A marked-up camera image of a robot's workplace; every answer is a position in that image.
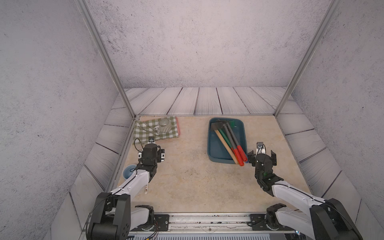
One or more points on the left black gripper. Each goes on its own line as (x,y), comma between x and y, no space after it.
(160,155)

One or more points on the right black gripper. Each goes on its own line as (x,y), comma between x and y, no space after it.
(252,158)

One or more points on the red handle hoe blade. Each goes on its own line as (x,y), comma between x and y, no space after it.
(230,136)
(231,125)

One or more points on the wooden handle hoe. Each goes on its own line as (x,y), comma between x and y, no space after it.
(226,147)

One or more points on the green red handle hoe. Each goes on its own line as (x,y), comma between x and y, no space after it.
(225,135)

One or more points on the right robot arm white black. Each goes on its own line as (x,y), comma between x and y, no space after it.
(314,217)

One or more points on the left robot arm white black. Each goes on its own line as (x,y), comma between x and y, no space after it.
(112,217)

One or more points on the teal plastic storage box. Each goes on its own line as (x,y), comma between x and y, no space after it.
(241,132)

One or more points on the green white checkered cloth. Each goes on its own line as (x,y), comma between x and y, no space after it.
(144,130)

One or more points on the light blue plastic cup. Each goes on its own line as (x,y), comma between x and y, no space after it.
(128,171)

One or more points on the striped ceramic cup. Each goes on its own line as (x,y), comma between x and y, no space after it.
(163,126)

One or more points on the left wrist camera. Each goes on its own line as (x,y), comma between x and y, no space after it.
(151,140)

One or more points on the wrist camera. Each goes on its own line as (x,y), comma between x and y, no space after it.
(151,140)
(261,149)

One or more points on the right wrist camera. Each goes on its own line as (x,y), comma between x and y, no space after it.
(261,149)

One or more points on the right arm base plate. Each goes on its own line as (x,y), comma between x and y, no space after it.
(258,222)

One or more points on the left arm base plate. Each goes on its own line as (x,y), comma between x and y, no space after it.
(160,223)

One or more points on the aluminium front rail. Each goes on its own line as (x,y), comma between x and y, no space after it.
(207,223)

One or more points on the left aluminium frame post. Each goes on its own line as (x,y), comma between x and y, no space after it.
(84,10)

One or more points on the aluminium frame post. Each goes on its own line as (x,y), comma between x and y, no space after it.
(321,30)
(84,10)

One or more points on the right aluminium frame post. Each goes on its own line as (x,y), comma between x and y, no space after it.
(321,30)

